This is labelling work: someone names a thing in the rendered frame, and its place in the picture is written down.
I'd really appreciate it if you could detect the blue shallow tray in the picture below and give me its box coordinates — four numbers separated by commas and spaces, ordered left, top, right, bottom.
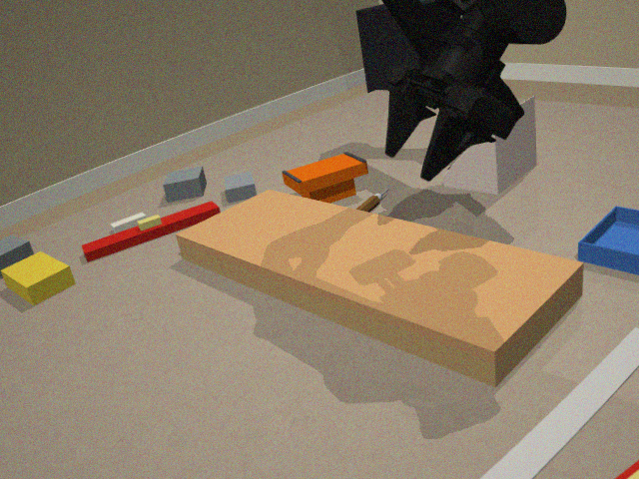
578, 207, 639, 275

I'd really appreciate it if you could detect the tan rectangular panel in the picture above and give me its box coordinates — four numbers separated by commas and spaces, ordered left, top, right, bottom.
176, 190, 583, 388

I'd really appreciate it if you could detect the brown wooden-handled awl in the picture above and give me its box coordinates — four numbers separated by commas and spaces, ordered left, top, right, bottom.
356, 189, 389, 213

